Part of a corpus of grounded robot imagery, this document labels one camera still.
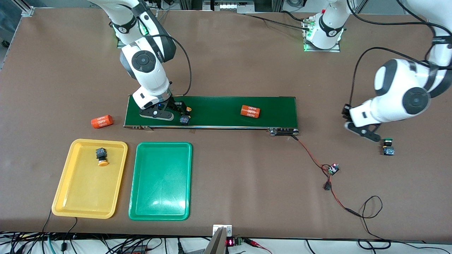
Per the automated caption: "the green plastic tray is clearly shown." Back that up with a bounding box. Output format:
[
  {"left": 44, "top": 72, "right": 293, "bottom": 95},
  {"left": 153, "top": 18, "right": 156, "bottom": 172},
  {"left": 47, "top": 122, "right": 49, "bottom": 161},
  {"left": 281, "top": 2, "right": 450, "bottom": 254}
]
[{"left": 128, "top": 142, "right": 193, "bottom": 221}]

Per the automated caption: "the red clip lead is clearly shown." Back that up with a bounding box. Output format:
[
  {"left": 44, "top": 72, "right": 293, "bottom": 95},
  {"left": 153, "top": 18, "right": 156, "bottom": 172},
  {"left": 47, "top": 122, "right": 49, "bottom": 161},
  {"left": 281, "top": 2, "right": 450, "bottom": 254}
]
[{"left": 244, "top": 238, "right": 272, "bottom": 254}]

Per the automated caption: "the red and black wire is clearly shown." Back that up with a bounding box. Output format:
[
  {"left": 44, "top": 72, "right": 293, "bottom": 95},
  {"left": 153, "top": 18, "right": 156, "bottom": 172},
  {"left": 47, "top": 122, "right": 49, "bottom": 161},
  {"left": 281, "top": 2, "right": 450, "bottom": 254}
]
[{"left": 291, "top": 135, "right": 361, "bottom": 216}]

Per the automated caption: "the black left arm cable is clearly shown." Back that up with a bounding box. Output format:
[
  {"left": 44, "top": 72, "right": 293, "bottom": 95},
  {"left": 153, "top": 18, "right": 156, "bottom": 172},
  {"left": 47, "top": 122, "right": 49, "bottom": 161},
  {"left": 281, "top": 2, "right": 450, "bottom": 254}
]
[{"left": 346, "top": 0, "right": 452, "bottom": 108}]

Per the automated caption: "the thin black cable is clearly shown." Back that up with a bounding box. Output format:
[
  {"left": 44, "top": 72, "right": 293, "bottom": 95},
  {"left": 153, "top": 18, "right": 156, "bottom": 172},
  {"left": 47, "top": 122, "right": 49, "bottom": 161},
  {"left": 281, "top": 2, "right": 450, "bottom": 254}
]
[{"left": 42, "top": 208, "right": 53, "bottom": 234}]

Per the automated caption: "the green conveyor belt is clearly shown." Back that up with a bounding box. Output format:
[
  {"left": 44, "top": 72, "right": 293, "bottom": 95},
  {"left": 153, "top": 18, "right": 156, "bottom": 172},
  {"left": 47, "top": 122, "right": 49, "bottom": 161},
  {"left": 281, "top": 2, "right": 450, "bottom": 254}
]
[{"left": 123, "top": 94, "right": 300, "bottom": 136}]

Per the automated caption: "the grey metal bar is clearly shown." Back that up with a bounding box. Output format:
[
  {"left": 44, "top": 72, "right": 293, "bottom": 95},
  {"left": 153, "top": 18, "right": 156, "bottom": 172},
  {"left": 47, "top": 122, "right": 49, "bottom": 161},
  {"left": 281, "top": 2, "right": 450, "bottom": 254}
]
[{"left": 203, "top": 227, "right": 228, "bottom": 254}]

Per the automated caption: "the small aluminium bracket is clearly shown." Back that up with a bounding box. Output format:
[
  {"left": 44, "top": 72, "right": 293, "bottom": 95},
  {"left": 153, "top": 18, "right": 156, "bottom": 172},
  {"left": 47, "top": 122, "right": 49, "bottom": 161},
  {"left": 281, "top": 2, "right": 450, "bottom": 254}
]
[{"left": 212, "top": 224, "right": 233, "bottom": 237}]

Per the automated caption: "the long black table cable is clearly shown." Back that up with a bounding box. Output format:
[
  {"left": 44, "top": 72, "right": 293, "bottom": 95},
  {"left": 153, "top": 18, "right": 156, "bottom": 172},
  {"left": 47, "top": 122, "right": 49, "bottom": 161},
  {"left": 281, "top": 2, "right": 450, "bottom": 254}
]
[{"left": 245, "top": 10, "right": 313, "bottom": 31}]

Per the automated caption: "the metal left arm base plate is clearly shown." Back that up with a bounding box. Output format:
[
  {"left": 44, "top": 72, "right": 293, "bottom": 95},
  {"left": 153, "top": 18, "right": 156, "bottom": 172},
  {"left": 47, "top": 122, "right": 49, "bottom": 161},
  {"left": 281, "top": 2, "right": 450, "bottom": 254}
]
[{"left": 303, "top": 18, "right": 341, "bottom": 53}]

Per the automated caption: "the white device on frame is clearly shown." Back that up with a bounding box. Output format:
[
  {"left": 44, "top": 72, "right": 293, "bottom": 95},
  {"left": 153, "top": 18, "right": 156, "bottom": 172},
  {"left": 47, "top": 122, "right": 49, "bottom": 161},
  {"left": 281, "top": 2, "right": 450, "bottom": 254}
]
[{"left": 203, "top": 0, "right": 255, "bottom": 12}]

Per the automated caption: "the black looped power cable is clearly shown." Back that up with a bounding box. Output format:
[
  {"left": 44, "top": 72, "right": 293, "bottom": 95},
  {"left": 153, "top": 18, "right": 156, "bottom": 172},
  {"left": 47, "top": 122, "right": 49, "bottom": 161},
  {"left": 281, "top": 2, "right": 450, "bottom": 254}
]
[{"left": 348, "top": 195, "right": 452, "bottom": 252}]

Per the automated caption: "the black cable with plug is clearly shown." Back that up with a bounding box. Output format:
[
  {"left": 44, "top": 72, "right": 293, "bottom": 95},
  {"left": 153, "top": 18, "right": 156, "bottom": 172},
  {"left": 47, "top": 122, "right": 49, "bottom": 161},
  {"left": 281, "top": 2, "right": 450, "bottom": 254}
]
[{"left": 63, "top": 217, "right": 78, "bottom": 252}]

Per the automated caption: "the green mushroom push button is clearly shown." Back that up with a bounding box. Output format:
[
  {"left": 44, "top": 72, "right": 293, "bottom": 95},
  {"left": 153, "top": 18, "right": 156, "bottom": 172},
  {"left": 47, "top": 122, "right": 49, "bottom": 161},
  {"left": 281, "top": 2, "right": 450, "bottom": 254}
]
[{"left": 382, "top": 138, "right": 395, "bottom": 156}]

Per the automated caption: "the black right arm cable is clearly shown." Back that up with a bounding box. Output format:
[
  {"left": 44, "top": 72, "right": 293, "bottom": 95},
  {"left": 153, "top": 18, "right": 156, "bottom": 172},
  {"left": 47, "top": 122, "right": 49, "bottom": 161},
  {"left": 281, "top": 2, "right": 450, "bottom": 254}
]
[{"left": 150, "top": 34, "right": 193, "bottom": 97}]

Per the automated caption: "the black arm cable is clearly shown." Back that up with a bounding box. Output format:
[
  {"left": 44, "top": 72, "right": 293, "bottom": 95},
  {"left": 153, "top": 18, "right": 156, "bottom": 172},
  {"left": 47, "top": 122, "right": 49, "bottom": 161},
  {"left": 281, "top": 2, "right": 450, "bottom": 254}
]
[
  {"left": 150, "top": 34, "right": 193, "bottom": 97},
  {"left": 346, "top": 0, "right": 452, "bottom": 108}
]

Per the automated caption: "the aluminium corner profile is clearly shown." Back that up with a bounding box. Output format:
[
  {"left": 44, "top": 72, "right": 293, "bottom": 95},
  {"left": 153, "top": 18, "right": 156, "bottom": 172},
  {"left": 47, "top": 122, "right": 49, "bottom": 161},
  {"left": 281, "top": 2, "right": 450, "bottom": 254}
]
[{"left": 12, "top": 0, "right": 35, "bottom": 16}]

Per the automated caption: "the yellow plastic tray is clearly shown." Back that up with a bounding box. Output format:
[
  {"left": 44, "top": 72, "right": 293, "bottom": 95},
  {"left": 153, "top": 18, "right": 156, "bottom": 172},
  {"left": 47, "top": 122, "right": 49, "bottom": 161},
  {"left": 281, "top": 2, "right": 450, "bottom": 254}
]
[{"left": 52, "top": 139, "right": 128, "bottom": 219}]

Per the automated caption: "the orange 4680 cylinder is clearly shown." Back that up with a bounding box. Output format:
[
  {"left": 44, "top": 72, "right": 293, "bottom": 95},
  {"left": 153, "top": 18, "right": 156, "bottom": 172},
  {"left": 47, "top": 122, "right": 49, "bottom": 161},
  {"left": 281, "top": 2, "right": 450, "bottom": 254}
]
[
  {"left": 91, "top": 115, "right": 114, "bottom": 129},
  {"left": 240, "top": 104, "right": 261, "bottom": 119}
]

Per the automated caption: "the yellow mushroom push button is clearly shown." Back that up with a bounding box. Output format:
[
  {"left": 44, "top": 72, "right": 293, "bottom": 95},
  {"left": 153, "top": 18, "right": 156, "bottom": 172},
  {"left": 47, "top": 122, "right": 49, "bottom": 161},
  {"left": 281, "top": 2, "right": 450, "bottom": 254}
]
[
  {"left": 95, "top": 147, "right": 109, "bottom": 167},
  {"left": 179, "top": 107, "right": 193, "bottom": 126}
]

